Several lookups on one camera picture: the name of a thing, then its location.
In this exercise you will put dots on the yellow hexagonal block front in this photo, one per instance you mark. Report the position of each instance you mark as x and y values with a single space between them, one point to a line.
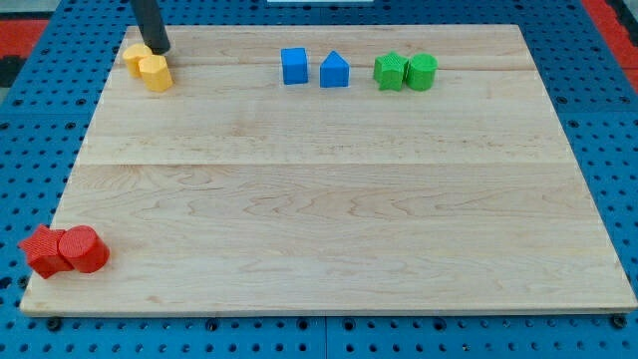
155 73

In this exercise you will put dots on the light wooden board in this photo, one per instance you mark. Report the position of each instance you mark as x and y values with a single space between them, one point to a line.
233 194

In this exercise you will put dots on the blue triangular block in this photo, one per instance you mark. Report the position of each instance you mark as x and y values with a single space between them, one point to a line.
334 71

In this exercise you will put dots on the blue cube block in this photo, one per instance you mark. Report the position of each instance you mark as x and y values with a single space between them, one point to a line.
294 64

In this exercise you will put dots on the green star block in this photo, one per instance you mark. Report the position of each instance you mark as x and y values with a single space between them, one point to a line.
390 71

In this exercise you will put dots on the green cylinder block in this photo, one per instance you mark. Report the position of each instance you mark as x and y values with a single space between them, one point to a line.
421 72

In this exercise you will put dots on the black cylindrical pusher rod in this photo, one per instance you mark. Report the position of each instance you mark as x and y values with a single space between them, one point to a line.
151 25

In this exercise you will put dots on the red cylinder block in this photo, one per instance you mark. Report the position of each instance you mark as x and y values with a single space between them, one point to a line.
82 247

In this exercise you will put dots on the red star block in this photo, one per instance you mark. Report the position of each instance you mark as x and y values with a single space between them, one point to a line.
42 251

